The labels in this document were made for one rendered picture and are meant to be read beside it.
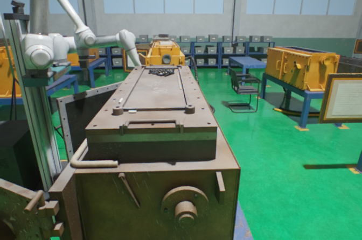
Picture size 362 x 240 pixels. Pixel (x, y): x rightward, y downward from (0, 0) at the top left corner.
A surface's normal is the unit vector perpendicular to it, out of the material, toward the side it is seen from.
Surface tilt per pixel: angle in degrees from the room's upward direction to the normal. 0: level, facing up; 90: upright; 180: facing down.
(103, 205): 90
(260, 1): 90
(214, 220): 90
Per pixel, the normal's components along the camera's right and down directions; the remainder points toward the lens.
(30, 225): -0.37, 0.30
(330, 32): 0.07, 0.32
